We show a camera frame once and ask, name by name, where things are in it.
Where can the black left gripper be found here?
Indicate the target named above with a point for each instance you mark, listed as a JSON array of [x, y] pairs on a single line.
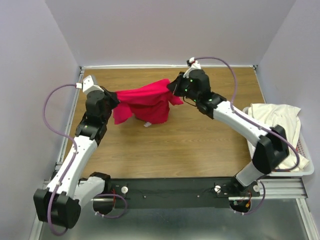
[[112, 96]]

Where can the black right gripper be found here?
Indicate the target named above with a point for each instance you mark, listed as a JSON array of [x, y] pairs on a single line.
[[174, 86]]

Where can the pink t-shirt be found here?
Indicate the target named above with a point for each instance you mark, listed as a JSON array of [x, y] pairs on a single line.
[[150, 103]]

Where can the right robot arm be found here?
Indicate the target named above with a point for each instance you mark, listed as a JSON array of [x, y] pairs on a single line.
[[269, 142]]

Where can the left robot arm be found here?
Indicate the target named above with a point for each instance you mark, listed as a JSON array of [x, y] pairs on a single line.
[[60, 203]]

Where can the cream white t-shirt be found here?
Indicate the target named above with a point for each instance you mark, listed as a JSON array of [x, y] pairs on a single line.
[[280, 125]]

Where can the white laundry basket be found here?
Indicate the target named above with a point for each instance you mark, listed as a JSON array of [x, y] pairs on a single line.
[[303, 162]]

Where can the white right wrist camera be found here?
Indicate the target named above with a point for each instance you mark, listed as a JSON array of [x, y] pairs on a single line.
[[192, 64]]

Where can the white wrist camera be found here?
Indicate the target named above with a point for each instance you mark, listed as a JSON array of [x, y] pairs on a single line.
[[192, 64], [88, 85]]

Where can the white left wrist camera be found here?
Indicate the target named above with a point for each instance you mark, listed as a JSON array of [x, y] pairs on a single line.
[[88, 85]]

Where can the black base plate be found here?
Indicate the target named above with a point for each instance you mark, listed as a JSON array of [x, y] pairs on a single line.
[[172, 193]]

